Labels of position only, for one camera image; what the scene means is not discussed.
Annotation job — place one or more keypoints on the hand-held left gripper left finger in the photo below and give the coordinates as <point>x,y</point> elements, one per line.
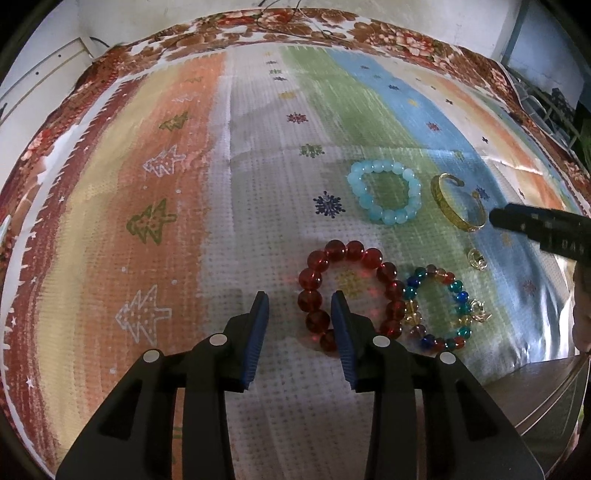
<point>258,323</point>

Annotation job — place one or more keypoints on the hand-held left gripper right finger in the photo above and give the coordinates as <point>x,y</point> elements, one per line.
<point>344,332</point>

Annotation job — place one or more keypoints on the person's right forearm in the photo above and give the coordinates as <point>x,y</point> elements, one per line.
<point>584,314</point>

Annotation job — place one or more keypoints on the brown floral bedsheet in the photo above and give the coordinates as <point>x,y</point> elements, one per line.
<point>277,25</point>

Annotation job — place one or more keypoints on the metal window grille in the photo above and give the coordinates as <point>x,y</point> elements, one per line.
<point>554,106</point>

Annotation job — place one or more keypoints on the white door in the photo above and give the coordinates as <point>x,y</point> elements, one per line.
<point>41,69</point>

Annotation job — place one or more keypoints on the grey board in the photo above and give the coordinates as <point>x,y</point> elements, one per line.
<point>545,397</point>

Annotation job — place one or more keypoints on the gold bangle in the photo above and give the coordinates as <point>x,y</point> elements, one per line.
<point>443,203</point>

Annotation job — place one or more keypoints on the small gold earring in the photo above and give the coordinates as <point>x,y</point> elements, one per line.
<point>480,314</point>
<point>475,258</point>

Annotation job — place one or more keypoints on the striped printed blanket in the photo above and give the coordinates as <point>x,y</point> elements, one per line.
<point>184,184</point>

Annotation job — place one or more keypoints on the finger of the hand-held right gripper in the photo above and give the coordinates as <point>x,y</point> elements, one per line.
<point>517,217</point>

